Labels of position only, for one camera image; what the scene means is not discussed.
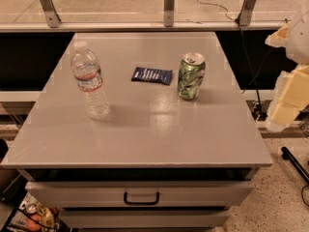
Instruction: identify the metal rail bracket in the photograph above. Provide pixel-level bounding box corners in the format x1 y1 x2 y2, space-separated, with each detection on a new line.
163 0 175 27
39 0 61 28
238 0 257 26

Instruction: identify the dark blue snack packet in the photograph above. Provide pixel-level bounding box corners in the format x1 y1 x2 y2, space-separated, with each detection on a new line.
131 67 173 85

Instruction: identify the black metal stand leg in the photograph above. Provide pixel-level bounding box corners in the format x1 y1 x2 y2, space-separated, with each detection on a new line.
281 147 309 185

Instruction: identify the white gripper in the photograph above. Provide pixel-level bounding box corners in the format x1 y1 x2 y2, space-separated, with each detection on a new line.
265 3 309 132

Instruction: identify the left metal rail bracket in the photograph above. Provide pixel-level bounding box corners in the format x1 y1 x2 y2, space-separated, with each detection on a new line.
39 0 61 28

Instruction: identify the green soda can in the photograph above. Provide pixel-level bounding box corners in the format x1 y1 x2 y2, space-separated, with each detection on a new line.
178 52 206 101

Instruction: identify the right metal rail bracket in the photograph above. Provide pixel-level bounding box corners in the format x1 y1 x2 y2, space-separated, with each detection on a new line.
238 0 257 26

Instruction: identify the black cable on floor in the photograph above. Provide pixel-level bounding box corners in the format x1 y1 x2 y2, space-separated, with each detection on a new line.
192 0 274 121

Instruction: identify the cluttered items bottom left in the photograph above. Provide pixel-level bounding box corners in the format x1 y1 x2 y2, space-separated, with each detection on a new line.
7 193 60 232

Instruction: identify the clear plastic water bottle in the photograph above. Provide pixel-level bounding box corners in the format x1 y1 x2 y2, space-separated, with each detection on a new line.
70 41 109 120

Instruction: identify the black drawer handle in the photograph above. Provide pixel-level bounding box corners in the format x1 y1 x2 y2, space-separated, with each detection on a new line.
124 192 160 206

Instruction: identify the grey cabinet with drawers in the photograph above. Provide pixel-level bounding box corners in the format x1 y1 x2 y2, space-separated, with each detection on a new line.
2 32 271 231

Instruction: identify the middle metal rail bracket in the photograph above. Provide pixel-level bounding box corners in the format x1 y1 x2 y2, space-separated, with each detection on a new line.
163 0 175 27

